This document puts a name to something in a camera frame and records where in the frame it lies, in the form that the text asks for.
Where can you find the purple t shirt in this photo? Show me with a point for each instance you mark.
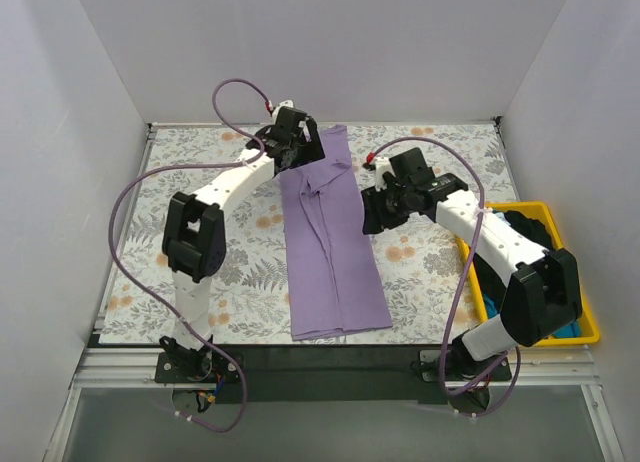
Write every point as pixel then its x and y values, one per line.
pixel 333 282

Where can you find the black t shirt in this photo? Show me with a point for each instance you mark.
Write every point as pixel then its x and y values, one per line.
pixel 532 229

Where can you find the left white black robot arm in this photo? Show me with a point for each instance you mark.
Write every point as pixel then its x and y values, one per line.
pixel 195 235

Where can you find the teal t shirt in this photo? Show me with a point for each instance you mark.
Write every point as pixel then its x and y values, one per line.
pixel 569 331

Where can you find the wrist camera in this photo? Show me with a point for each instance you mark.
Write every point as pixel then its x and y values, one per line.
pixel 380 166
pixel 273 109

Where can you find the aluminium frame rail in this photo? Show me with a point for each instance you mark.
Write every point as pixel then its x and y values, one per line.
pixel 101 367

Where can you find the floral table mat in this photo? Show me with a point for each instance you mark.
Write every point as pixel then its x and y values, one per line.
pixel 418 263

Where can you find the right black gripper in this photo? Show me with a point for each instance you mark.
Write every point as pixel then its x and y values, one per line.
pixel 375 210

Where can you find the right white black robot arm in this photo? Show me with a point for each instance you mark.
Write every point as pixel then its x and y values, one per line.
pixel 542 290

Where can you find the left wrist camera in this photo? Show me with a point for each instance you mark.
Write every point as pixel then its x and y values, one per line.
pixel 273 109

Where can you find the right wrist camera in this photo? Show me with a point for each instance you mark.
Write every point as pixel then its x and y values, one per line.
pixel 380 166

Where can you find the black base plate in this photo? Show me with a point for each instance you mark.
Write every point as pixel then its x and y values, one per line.
pixel 308 373

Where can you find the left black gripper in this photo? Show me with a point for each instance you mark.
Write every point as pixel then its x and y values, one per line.
pixel 310 145

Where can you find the yellow plastic bin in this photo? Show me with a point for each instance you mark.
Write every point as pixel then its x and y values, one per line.
pixel 588 328

